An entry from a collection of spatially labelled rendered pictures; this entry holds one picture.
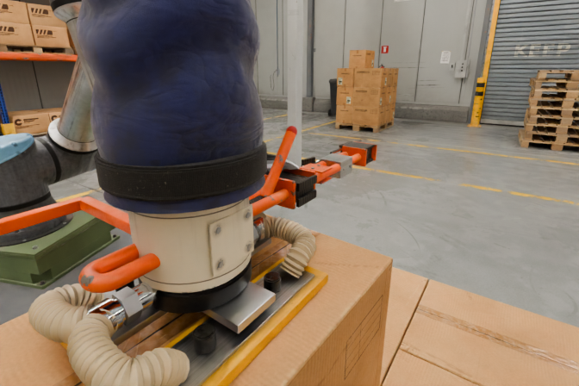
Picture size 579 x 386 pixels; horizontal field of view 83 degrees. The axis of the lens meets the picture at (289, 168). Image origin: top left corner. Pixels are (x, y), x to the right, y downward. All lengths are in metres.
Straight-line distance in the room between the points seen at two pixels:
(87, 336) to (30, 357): 0.17
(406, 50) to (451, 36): 1.11
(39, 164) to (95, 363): 0.84
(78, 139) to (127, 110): 0.79
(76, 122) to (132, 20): 0.79
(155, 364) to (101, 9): 0.37
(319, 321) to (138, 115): 0.38
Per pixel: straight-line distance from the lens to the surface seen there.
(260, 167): 0.44
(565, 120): 7.12
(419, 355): 1.13
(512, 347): 1.26
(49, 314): 0.51
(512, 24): 9.58
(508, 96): 9.55
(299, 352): 0.51
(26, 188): 1.18
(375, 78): 7.33
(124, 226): 0.58
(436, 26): 9.86
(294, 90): 3.59
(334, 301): 0.59
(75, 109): 1.12
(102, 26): 0.41
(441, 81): 9.76
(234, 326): 0.48
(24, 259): 1.14
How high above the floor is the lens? 1.31
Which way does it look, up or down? 17 degrees down
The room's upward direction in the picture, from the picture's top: straight up
